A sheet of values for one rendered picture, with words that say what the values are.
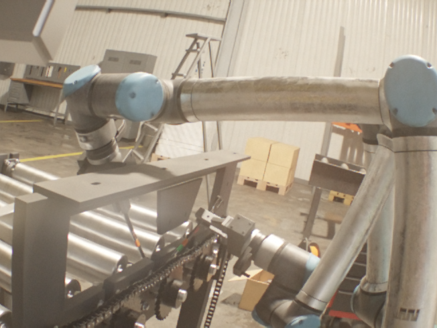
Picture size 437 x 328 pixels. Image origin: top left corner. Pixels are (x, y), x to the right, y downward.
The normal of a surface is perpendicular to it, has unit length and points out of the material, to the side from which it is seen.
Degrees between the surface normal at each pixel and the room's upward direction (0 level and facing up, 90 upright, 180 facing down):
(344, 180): 90
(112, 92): 86
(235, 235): 136
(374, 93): 78
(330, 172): 90
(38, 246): 90
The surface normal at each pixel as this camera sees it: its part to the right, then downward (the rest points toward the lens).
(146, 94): 0.81, 0.13
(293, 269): -0.32, -0.16
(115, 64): -0.27, 0.06
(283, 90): -0.49, -0.26
